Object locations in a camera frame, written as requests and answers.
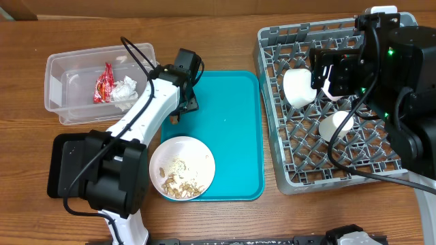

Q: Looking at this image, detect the pink small bowl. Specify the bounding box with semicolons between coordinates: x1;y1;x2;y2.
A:
322;79;342;102

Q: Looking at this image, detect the white bowl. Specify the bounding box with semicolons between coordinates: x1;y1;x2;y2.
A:
283;69;317;109

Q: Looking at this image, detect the white paper cup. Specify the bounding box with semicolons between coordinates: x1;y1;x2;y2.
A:
318;111;354;142

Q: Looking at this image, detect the white tissue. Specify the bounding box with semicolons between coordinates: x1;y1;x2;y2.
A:
111;76;138;112

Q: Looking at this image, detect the pink plate with food scraps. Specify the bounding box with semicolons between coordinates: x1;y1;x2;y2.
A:
149;136;216;201

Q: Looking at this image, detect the red snack wrapper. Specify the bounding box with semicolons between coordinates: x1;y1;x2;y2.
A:
93;63;114;103

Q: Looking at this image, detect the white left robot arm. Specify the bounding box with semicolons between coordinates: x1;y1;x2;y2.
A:
63;48;204;244

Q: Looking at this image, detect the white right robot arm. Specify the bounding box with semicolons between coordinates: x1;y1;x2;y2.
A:
309;5;435;244

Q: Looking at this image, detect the grey dishwasher rack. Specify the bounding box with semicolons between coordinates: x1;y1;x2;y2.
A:
254;12;419;195

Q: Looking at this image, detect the teal plastic tray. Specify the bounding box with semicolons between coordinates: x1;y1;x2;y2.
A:
161;71;265;201

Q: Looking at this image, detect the clear plastic bin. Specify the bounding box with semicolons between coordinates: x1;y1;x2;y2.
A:
44;45;147;125

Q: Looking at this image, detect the black plastic tray bin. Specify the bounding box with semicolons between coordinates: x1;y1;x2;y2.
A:
46;132;149;199

